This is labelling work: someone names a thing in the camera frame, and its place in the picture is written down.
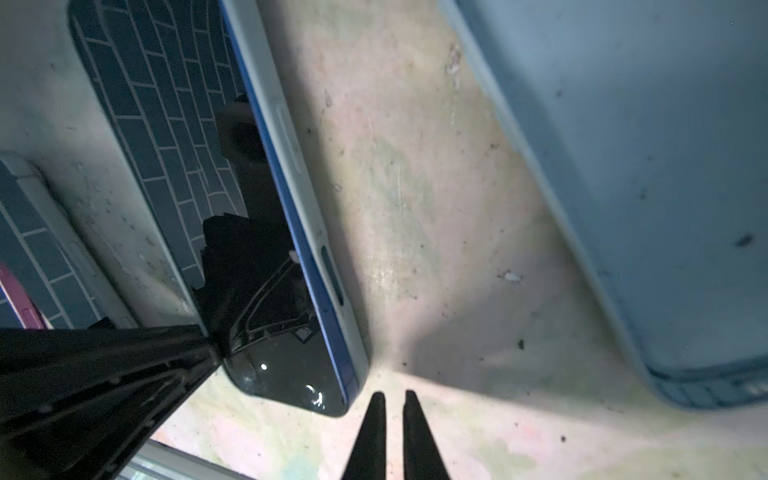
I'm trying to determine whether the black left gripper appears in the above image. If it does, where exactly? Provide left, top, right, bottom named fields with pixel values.
left=1, top=326, right=221, bottom=479

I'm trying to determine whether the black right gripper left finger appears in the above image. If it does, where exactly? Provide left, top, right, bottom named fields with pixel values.
left=342, top=391, right=387, bottom=480

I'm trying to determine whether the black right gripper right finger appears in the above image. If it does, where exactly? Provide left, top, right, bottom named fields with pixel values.
left=403, top=390, right=449, bottom=480

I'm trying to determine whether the blue phone black screen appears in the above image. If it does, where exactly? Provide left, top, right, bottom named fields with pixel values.
left=68, top=1, right=367, bottom=417

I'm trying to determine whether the light blue phone case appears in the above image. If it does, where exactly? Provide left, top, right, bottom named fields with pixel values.
left=443, top=1, right=767, bottom=409
left=68, top=1, right=368, bottom=395

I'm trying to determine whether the purple phone black screen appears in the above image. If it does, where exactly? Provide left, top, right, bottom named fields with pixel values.
left=1, top=264, right=48, bottom=330

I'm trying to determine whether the white phone black screen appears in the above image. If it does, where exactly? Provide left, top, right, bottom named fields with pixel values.
left=1, top=151, right=140, bottom=330

